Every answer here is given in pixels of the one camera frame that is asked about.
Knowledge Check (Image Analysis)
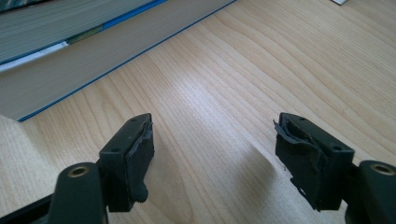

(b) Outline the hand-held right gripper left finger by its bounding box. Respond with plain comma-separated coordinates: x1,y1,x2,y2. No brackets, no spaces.
98,112,156,213

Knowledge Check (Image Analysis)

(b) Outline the blue cover book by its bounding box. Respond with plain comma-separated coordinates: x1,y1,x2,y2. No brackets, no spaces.
0,0,237,122

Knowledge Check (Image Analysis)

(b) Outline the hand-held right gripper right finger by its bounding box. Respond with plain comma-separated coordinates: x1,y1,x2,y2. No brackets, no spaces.
273,112,356,213

